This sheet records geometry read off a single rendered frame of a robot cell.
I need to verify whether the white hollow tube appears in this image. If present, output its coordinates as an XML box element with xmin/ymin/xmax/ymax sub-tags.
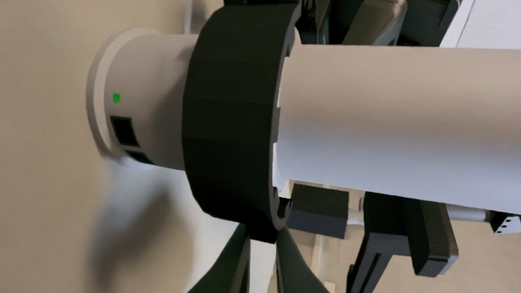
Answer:
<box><xmin>273</xmin><ymin>26</ymin><xmax>521</xmax><ymax>214</ymax></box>

